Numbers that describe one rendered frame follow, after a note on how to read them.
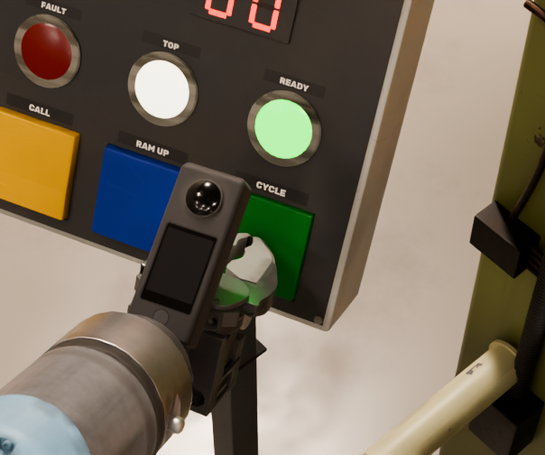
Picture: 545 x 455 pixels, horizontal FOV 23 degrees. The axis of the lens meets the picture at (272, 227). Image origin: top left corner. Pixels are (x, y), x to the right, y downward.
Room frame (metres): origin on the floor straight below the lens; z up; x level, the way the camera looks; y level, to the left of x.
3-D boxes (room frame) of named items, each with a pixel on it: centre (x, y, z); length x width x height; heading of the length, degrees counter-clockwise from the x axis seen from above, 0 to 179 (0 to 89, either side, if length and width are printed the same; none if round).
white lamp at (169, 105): (0.69, 0.08, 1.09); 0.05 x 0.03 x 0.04; 41
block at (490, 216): (0.77, -0.22, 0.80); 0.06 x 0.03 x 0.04; 41
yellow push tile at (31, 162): (0.69, 0.19, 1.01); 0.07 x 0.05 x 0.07; 66
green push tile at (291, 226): (0.61, 0.01, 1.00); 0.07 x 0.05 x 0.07; 66
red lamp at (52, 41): (0.73, 0.17, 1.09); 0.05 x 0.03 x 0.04; 41
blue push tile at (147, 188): (0.65, 0.10, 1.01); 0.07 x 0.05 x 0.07; 66
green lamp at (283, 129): (0.65, -0.01, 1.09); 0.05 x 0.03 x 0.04; 41
